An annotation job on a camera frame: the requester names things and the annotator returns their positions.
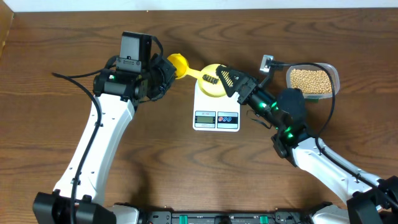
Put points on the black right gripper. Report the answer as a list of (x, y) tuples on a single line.
[(246, 92)]

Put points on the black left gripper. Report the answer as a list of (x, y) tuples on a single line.
[(169, 73)]

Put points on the yellow measuring scoop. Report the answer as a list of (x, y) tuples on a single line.
[(182, 66)]

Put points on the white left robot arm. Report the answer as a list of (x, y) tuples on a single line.
[(78, 196)]

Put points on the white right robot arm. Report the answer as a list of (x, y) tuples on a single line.
[(369, 198)]

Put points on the pale yellow bowl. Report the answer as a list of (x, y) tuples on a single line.
[(211, 88)]

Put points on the white digital kitchen scale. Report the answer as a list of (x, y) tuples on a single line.
[(215, 114)]

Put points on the green tape strip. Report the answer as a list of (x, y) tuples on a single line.
[(312, 100)]

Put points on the clear plastic container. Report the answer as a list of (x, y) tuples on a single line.
[(306, 67)]

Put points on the soybeans in container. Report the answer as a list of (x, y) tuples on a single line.
[(311, 82)]

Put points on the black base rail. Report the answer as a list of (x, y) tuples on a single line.
[(171, 217)]

